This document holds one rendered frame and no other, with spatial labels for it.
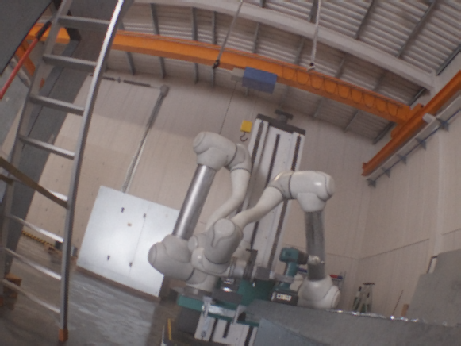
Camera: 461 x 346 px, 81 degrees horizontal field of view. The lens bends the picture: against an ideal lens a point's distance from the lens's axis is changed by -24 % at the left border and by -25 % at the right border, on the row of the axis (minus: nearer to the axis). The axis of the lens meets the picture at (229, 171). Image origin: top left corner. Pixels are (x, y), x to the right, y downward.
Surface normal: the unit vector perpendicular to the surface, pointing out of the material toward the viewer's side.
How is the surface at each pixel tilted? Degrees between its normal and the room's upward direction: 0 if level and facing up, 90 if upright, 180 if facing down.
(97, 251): 90
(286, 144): 90
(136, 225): 90
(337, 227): 90
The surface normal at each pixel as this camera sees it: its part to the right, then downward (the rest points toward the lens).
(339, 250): 0.05, -0.33
